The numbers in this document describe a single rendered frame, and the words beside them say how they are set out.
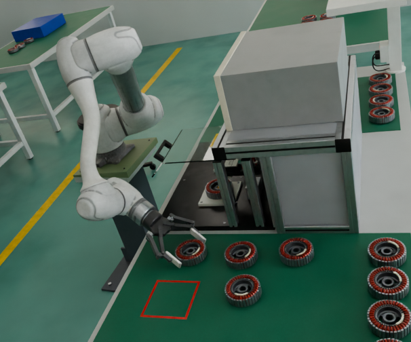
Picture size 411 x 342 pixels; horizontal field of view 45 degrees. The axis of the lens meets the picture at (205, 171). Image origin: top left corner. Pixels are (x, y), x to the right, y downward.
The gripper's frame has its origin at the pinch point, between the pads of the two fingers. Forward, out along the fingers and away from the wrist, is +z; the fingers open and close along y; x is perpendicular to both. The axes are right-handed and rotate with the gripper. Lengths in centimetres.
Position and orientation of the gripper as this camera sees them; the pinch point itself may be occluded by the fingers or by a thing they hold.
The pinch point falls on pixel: (190, 251)
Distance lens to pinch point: 177.1
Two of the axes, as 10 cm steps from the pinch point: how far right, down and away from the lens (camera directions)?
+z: 7.7, 5.7, -3.0
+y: -6.2, 5.3, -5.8
